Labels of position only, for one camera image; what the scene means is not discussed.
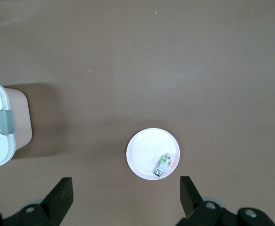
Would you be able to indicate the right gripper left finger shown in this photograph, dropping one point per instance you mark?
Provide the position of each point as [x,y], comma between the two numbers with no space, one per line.
[57,202]

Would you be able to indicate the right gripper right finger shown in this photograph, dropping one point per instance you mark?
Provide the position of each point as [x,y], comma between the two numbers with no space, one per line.
[191,202]

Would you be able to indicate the pink round plate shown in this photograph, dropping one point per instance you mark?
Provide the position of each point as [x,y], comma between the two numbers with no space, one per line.
[144,148]

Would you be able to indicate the brown table cover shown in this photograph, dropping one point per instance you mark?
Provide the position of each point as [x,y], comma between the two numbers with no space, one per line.
[151,70]

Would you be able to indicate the white green switch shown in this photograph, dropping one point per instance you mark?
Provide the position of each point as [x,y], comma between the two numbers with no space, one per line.
[162,165]

